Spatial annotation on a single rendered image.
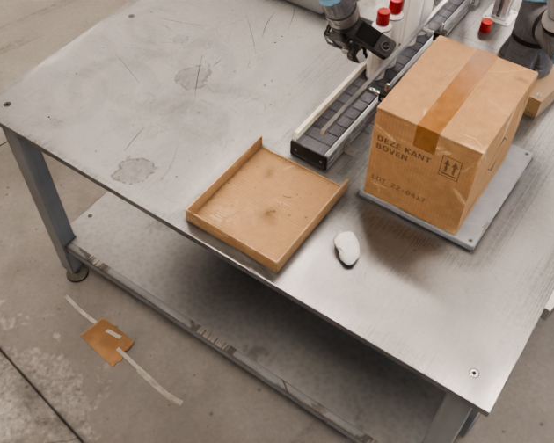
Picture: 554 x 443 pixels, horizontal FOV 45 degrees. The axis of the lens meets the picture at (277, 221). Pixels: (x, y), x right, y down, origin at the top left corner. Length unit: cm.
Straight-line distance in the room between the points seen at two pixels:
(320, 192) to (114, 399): 106
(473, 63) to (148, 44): 98
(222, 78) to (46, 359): 113
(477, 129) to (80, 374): 154
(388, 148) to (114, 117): 77
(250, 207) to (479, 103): 57
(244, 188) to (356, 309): 42
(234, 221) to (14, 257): 131
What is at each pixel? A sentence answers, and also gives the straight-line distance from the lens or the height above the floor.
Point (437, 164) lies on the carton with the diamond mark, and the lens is 145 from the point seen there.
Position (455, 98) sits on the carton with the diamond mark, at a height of 112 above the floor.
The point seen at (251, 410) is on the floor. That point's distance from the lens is 224.
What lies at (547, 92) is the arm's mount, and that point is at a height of 89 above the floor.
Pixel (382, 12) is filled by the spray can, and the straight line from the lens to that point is 176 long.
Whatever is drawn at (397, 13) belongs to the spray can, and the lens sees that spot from 182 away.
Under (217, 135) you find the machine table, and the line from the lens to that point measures 177.
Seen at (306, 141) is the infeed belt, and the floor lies 88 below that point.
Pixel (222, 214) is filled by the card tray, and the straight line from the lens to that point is 159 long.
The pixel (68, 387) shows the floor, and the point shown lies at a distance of 237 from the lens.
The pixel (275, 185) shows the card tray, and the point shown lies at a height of 83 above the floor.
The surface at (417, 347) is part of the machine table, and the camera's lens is 142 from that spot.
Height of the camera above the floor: 207
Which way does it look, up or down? 52 degrees down
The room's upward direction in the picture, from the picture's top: straight up
